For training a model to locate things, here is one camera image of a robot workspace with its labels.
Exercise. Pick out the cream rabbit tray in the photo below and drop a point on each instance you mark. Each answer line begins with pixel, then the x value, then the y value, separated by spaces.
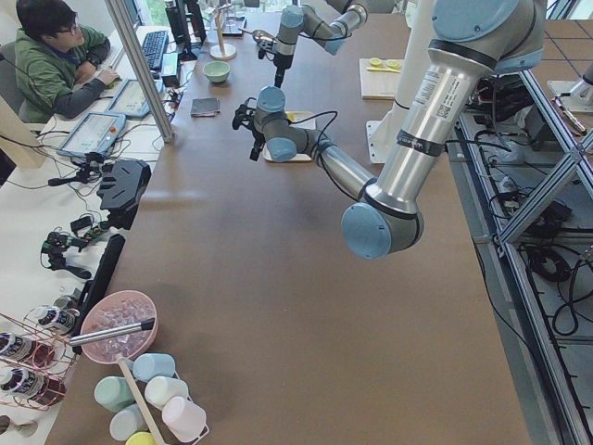
pixel 287 141

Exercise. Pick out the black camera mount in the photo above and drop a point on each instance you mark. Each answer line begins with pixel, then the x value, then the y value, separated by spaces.
pixel 123 183

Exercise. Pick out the pink plastic cup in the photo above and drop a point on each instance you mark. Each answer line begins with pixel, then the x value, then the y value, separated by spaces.
pixel 185 419

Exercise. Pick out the copper wire bottle rack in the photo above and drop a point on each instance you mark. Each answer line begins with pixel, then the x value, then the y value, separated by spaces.
pixel 35 365

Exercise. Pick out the light blue plastic cup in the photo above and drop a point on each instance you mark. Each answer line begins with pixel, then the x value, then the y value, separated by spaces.
pixel 149 365

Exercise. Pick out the yellow plastic cup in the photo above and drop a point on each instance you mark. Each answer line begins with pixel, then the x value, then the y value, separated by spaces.
pixel 141 438

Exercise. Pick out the wooden mug tree stand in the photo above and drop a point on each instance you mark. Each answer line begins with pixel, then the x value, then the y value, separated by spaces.
pixel 221 50

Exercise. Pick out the teach pendant near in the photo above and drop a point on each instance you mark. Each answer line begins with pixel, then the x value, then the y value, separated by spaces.
pixel 96 132

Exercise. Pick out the lemon slice upper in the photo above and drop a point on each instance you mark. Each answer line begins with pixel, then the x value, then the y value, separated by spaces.
pixel 375 62

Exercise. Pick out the aluminium frame post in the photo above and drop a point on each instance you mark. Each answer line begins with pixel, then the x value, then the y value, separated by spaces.
pixel 123 24

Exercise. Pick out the lemon slice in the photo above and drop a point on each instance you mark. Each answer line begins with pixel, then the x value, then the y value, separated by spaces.
pixel 375 62
pixel 393 64

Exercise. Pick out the pink bowl with ice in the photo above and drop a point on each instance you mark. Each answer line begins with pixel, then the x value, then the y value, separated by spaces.
pixel 119 309

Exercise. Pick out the yellow plastic knife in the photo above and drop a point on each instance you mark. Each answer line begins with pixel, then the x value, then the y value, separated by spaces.
pixel 378 69

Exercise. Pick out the grey folded cloth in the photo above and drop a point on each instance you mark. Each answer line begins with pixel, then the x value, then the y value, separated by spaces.
pixel 205 107

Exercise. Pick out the teach pendant far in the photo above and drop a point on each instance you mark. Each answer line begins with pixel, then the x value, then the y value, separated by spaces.
pixel 129 100

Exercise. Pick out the metal tongs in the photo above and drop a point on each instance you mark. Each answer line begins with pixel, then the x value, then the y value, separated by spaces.
pixel 111 332

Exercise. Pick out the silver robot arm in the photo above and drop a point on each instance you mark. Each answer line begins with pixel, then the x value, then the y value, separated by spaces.
pixel 468 41
pixel 304 21

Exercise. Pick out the black keyboard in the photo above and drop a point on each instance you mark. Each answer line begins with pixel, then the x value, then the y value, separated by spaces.
pixel 154 47

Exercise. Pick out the white plastic cup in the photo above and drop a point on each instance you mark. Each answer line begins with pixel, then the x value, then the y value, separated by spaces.
pixel 160 390

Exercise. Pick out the teach pendant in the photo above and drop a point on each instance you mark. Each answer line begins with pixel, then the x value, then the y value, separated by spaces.
pixel 96 132
pixel 129 100

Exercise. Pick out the bamboo cutting board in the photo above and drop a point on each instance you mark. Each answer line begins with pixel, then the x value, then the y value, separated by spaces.
pixel 378 85

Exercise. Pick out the green plastic cup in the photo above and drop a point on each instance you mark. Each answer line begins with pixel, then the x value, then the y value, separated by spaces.
pixel 113 393

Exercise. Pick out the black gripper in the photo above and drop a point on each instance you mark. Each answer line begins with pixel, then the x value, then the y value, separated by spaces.
pixel 280 63
pixel 257 136

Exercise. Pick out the metal scoop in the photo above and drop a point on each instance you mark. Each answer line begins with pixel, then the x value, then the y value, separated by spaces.
pixel 259 36

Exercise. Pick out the lemon slice lower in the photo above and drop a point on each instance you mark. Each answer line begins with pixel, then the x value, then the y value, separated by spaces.
pixel 393 64

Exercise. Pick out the person in green jacket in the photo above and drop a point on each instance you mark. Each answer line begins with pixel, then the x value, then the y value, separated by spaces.
pixel 58 62

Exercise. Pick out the light green bowl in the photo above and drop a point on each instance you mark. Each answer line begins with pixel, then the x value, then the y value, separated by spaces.
pixel 217 71

